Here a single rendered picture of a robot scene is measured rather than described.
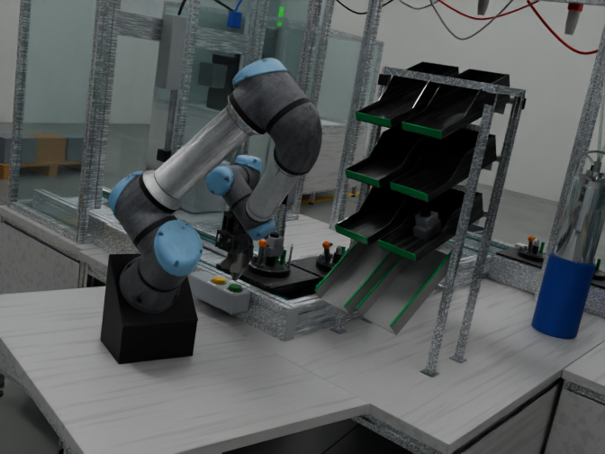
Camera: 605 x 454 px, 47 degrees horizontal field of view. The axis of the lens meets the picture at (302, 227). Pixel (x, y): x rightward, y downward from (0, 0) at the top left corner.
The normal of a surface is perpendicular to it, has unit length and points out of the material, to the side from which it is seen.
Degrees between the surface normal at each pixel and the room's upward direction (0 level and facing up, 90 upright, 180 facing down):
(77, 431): 0
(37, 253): 90
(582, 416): 90
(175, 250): 50
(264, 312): 90
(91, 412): 0
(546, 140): 90
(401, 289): 45
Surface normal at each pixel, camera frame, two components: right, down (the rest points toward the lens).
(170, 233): 0.56, -0.39
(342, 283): -0.42, -0.66
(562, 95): -0.52, 0.12
